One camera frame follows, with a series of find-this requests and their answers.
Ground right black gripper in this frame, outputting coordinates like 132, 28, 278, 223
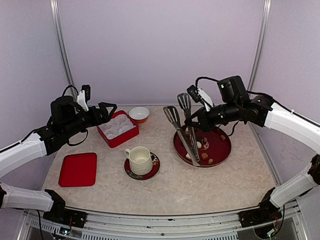
184, 99, 242, 133

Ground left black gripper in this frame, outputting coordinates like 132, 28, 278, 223
62, 101, 117, 138

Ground metal serving tongs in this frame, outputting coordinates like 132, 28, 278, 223
163, 92, 201, 167

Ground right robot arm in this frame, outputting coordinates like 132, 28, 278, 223
185, 75, 320, 227

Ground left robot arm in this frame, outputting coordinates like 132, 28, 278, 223
0, 95, 117, 223

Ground red chocolate box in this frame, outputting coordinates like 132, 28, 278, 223
97, 110, 140, 148

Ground tan ridged square chocolate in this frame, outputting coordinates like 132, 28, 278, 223
201, 153, 209, 160

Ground white and orange bowl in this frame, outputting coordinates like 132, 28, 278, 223
129, 106, 150, 124

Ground floral dark red saucer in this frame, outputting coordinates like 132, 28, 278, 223
124, 152, 160, 181

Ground cream ceramic mug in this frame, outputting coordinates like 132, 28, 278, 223
124, 146, 153, 176

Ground red box lid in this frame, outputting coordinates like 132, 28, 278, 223
58, 152, 98, 188

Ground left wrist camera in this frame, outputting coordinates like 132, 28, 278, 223
77, 84, 91, 112

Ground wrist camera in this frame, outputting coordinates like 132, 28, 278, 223
77, 84, 91, 112
186, 85, 215, 112

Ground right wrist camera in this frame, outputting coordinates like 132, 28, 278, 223
186, 85, 215, 112

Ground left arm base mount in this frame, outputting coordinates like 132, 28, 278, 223
43, 208, 87, 229

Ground left aluminium frame post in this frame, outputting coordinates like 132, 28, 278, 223
49, 0, 75, 86

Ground aluminium frame post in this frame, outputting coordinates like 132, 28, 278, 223
49, 0, 75, 86
247, 0, 272, 91

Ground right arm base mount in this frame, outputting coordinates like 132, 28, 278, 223
238, 208, 282, 228

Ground right aluminium frame post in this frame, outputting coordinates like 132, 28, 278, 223
247, 0, 272, 91

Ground front aluminium rail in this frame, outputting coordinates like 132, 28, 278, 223
15, 200, 310, 240

